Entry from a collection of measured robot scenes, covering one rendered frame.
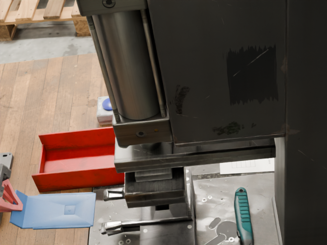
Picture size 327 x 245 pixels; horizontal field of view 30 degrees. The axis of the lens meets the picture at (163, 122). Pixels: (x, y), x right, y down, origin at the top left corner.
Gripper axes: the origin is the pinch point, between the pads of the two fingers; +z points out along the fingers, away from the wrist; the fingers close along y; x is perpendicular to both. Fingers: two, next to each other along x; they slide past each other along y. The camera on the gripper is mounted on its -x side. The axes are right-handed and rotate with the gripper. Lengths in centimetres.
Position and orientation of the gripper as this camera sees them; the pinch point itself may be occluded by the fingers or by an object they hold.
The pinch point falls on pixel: (17, 206)
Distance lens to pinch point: 120.9
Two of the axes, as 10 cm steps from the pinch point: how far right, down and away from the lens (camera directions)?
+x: 0.1, -8.0, 6.0
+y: 8.1, -3.5, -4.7
